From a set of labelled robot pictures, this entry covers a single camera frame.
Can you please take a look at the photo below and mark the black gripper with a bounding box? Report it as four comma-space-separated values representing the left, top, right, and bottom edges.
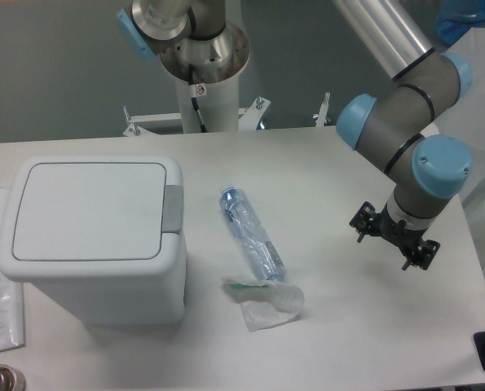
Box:
349, 201, 440, 270

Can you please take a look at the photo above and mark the clear plastic water bottle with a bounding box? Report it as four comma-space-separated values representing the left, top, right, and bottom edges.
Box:
219, 187, 286, 282

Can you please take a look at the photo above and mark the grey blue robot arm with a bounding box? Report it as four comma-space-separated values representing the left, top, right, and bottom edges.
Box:
117, 1, 473, 269

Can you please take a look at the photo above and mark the round metal knob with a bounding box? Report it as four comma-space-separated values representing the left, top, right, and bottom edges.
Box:
0, 364, 26, 391

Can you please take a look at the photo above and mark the white trash can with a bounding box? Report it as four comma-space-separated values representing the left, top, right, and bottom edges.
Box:
0, 155, 187, 326

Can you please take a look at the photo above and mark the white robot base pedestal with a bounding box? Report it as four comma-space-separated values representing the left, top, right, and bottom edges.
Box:
160, 21, 249, 134

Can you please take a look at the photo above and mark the crumpled clear plastic wrapper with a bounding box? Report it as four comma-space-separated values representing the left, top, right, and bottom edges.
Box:
223, 275, 305, 332

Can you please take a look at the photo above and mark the blue plastic bag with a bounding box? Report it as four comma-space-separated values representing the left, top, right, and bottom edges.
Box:
434, 0, 485, 46

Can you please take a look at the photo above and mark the white metal frame with bolts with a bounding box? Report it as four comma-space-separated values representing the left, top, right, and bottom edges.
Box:
122, 92, 332, 137

